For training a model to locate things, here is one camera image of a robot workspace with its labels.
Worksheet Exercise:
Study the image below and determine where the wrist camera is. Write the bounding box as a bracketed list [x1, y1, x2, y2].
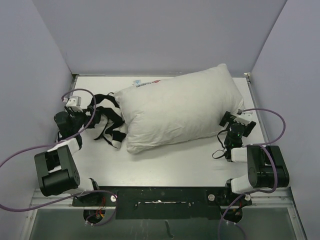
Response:
[63, 96, 83, 113]
[234, 111, 253, 126]

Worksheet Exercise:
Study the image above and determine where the white pillow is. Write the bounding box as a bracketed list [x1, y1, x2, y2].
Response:
[114, 63, 244, 154]

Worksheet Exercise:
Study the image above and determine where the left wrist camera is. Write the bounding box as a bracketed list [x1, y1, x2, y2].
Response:
[63, 96, 83, 113]

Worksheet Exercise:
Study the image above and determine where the purple cable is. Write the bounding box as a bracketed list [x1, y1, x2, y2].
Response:
[0, 88, 118, 227]
[217, 108, 287, 240]

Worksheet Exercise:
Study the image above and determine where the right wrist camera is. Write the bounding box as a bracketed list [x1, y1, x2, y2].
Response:
[234, 111, 253, 126]

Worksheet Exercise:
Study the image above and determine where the aluminium frame rail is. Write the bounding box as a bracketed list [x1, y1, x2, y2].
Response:
[29, 188, 73, 209]

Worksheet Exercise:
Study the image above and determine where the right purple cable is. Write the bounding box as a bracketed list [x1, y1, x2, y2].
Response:
[217, 108, 287, 240]

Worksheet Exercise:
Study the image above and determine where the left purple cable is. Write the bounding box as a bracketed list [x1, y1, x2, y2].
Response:
[0, 88, 118, 227]

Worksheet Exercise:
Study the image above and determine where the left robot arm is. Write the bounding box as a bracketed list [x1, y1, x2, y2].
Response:
[34, 106, 102, 206]

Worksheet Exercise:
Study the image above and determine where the black white striped pillowcase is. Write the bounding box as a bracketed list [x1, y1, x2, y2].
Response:
[85, 92, 128, 149]

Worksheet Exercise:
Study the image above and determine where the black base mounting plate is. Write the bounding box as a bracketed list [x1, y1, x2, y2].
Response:
[72, 186, 252, 221]

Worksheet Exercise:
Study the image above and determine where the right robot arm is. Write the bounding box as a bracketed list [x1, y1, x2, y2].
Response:
[217, 109, 290, 205]

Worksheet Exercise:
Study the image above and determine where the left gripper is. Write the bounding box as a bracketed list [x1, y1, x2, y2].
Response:
[67, 105, 102, 132]

